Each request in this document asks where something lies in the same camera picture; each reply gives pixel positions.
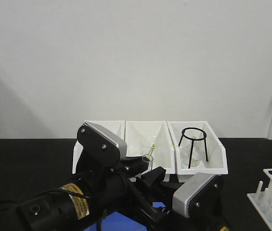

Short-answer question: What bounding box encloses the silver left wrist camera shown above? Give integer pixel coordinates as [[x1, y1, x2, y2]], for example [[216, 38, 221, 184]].
[[77, 121, 128, 168]]

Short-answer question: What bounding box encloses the glass flask in right bin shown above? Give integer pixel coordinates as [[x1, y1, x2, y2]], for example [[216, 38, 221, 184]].
[[180, 144, 204, 169]]

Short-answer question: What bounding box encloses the yellow plastic spatula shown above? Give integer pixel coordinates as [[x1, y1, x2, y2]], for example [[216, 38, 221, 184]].
[[149, 144, 155, 155]]

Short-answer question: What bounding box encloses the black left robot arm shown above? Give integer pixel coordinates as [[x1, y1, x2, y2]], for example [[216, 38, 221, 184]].
[[0, 155, 166, 231]]

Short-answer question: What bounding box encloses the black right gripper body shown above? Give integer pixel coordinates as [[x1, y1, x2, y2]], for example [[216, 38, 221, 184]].
[[159, 196, 233, 231]]

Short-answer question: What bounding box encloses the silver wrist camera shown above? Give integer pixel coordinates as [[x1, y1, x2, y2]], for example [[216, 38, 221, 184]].
[[77, 121, 128, 168], [172, 173, 223, 218]]

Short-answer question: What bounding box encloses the glass beaker in middle bin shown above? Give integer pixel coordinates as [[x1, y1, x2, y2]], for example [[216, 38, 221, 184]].
[[139, 136, 162, 156]]

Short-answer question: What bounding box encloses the white right storage bin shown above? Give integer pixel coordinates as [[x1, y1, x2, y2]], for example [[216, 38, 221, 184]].
[[167, 121, 228, 182]]

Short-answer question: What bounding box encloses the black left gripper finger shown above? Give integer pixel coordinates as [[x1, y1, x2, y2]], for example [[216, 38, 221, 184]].
[[120, 156, 148, 177], [141, 167, 166, 190]]

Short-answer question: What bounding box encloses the white left storage bin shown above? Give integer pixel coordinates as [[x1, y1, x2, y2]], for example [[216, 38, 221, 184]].
[[72, 120, 125, 174]]

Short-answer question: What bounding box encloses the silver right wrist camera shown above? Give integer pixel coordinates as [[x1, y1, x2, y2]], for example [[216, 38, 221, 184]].
[[172, 173, 223, 218]]

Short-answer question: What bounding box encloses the black wire tripod stand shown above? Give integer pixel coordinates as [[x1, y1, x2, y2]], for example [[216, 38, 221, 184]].
[[178, 127, 208, 162]]

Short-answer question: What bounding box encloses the white middle storage bin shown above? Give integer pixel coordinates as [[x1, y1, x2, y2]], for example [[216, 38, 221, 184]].
[[125, 121, 175, 181]]

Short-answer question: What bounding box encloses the clear glass test tube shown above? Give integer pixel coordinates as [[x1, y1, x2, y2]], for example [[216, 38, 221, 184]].
[[142, 154, 154, 171]]

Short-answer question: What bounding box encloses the white storage bin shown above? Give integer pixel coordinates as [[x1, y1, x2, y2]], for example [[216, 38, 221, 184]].
[[125, 121, 175, 181], [167, 121, 228, 182], [72, 120, 125, 174]]

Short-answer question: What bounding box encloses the blue plastic tray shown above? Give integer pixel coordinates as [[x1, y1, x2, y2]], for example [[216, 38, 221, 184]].
[[101, 202, 172, 231]]

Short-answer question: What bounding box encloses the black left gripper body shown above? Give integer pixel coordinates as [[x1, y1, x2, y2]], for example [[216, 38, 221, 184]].
[[76, 154, 167, 229]]

